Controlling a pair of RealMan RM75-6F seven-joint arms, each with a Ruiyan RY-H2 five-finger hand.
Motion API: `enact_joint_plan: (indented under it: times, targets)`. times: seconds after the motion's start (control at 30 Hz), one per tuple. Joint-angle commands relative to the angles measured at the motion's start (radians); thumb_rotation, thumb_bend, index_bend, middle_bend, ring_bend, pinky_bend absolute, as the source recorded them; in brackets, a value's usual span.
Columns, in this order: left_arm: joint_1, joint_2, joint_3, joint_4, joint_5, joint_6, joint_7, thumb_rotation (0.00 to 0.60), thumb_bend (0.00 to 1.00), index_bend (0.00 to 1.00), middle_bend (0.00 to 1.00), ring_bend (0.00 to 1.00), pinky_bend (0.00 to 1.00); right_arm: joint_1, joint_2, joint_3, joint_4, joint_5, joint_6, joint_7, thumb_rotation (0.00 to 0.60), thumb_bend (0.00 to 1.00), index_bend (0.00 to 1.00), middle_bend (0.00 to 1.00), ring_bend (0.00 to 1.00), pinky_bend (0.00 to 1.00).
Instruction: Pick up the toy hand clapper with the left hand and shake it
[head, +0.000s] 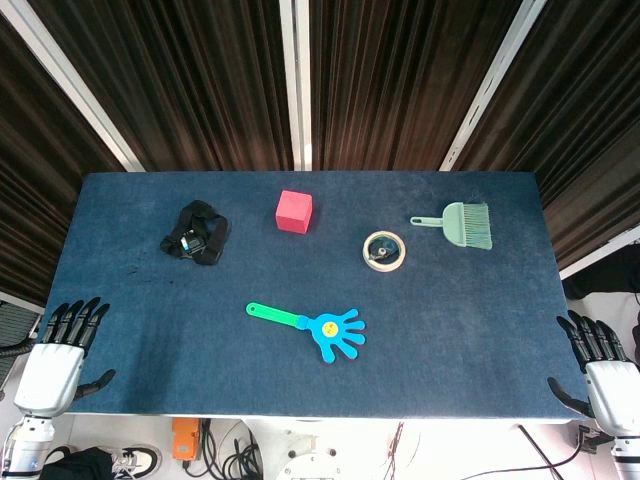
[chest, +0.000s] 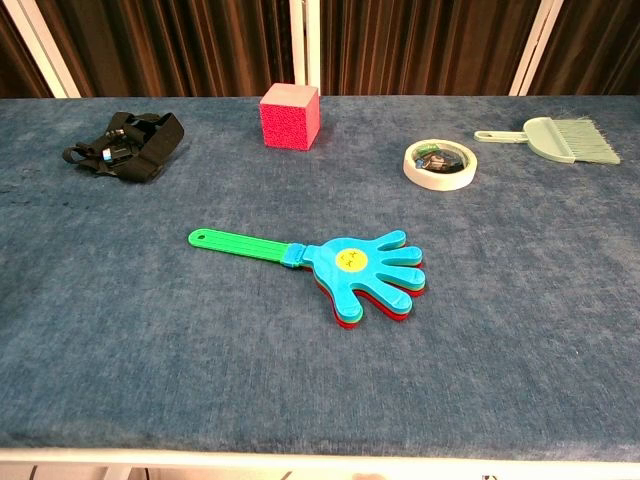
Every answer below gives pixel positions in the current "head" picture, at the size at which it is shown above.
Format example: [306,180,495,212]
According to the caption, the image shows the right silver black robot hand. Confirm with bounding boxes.
[547,309,640,444]

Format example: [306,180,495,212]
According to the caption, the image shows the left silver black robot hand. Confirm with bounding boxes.
[13,296,117,417]

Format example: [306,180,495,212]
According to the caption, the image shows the blue hand clapper green handle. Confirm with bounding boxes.
[245,301,367,366]

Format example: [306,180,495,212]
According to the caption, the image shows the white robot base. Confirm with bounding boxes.
[242,417,421,480]

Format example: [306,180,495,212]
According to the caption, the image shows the orange box device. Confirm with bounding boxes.
[171,418,202,461]

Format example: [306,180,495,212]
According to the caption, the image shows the green hand brush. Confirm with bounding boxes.
[410,201,494,251]

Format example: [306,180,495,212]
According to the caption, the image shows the grey mesh chair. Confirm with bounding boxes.
[0,302,42,391]

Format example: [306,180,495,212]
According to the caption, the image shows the black trouser leg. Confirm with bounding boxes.
[39,447,117,480]

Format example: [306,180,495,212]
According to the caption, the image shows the black bag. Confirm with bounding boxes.
[563,252,640,301]

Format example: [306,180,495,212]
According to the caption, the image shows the white black sneaker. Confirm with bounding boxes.
[112,446,162,476]

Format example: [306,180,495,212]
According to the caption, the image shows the blue felt table cloth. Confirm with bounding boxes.
[45,171,591,420]

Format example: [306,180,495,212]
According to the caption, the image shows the brown pleated curtain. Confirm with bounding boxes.
[0,14,126,306]
[27,0,294,173]
[307,0,524,173]
[452,0,640,271]

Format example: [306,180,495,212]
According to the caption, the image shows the beige masking tape roll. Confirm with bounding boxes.
[362,230,407,274]

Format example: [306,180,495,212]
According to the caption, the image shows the pink foam cube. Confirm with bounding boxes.
[275,189,314,235]

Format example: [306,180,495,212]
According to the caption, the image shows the black cable connector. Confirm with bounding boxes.
[574,424,616,454]

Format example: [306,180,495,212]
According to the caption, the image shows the white aluminium frame post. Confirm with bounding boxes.
[0,0,146,173]
[558,234,640,280]
[0,289,46,315]
[278,0,314,173]
[438,0,549,173]

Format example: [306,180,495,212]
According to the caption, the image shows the thin black cable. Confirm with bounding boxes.
[467,424,599,480]

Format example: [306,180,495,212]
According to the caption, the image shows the black strap headlamp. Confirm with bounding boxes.
[159,199,232,267]

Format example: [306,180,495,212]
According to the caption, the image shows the black cable bundle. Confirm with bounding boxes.
[182,419,266,480]

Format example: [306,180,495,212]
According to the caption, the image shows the red thin wires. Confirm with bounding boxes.
[382,422,406,474]

